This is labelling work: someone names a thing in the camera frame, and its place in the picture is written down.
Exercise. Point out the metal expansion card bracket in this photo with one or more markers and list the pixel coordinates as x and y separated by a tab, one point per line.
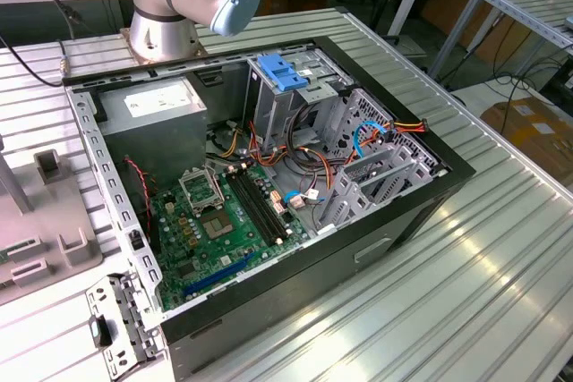
130	306

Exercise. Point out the metal optical drive cage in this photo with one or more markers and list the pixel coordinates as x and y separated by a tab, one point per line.
273	109

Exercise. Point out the brown base plate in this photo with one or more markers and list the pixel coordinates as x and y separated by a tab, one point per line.
126	39

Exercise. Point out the metal disk bay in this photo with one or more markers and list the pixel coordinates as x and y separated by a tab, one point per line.
358	209

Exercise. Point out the black PC case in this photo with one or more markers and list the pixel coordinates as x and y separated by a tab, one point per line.
313	283

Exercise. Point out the metal slat shelf table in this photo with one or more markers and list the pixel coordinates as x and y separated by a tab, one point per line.
528	6

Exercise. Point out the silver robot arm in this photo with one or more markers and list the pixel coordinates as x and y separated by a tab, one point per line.
156	37

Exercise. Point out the blue expansion slot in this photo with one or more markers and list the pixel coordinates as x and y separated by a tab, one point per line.
219	275

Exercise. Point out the CPU socket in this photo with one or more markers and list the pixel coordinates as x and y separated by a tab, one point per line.
217	223

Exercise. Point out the black RAM slot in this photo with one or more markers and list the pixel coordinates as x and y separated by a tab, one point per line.
253	209
265	203

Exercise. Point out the grey parts rack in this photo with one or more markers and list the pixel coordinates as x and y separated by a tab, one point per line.
49	207

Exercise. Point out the green RAM stick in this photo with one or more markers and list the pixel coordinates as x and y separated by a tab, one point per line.
2	256

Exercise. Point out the green motherboard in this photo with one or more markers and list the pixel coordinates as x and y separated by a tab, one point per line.
210	261

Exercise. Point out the grey power supply unit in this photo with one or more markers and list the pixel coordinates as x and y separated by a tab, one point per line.
152	140

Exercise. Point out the large brown cardboard box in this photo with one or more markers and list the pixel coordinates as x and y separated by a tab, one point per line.
537	140

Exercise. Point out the blue plastic bay latch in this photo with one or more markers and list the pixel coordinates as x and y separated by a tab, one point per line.
279	71

